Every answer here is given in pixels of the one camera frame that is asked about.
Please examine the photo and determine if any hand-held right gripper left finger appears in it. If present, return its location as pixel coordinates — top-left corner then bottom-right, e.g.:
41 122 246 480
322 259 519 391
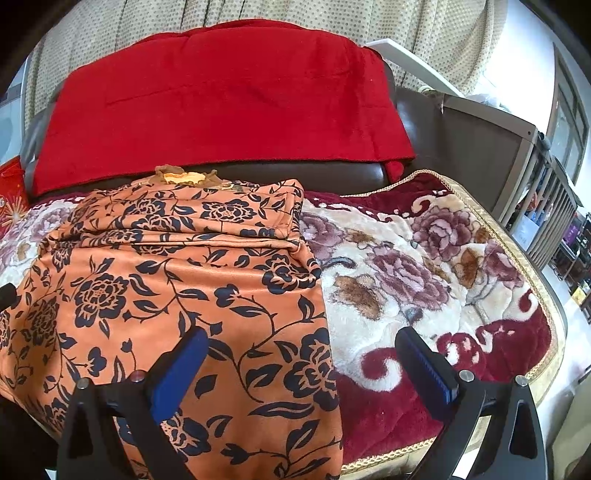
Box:
55 325 211 480

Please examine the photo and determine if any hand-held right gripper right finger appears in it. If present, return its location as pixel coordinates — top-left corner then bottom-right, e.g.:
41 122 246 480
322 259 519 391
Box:
394 327 548 480

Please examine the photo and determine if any orange floral shirt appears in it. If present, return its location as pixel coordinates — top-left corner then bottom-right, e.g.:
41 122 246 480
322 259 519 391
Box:
0 165 345 480

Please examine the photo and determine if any floral plush blanket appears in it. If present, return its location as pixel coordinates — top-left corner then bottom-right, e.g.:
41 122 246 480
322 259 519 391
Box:
0 173 566 474

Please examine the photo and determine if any white standing appliance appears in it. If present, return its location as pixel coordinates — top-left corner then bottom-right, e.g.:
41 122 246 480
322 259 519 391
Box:
0 99 26 162

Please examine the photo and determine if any cluttered dark shelf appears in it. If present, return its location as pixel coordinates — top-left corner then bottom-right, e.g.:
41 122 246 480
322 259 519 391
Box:
551 217 591 324

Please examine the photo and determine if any grey crib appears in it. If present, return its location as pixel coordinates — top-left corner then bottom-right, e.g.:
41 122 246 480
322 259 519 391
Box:
441 95 585 268

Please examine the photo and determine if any brown leather sofa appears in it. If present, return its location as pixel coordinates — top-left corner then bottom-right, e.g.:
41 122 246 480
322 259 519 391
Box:
21 88 509 204

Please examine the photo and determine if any red fleece blanket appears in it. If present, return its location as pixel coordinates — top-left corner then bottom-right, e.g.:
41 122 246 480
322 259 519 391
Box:
33 19 416 197

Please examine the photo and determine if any window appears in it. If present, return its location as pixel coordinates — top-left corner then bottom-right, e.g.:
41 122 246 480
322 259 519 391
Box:
547 44 589 185

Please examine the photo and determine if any white board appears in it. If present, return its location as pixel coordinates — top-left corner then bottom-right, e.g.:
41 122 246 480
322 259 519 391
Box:
365 38 465 97

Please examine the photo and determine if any beige dotted curtain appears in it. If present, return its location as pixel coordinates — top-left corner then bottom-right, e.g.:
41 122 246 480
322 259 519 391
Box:
23 0 509 97

